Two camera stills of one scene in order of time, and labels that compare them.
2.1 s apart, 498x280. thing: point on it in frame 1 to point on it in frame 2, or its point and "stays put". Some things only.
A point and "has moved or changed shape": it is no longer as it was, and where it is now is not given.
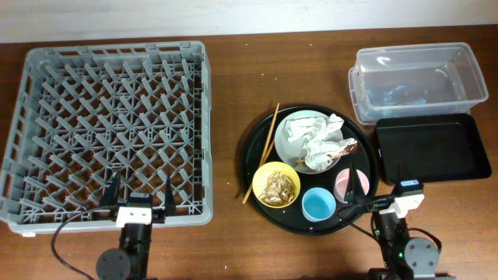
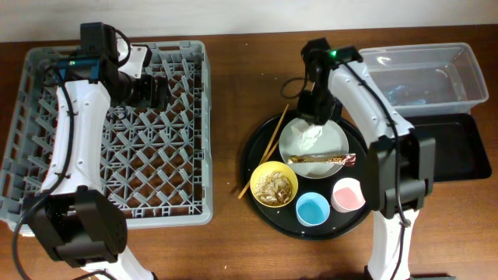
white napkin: x=313 y=132 has moved or changed shape
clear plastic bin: x=415 y=81 stays put
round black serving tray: x=301 y=165 stays put
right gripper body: x=370 y=202 to x=317 y=115
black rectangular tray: x=430 y=148 stays put
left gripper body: x=158 y=217 to x=144 y=92
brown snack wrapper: x=352 y=148 to x=345 y=160
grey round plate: x=292 y=154 has moved or changed shape
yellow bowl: x=276 y=184 stays put
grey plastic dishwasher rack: x=86 y=111 stays put
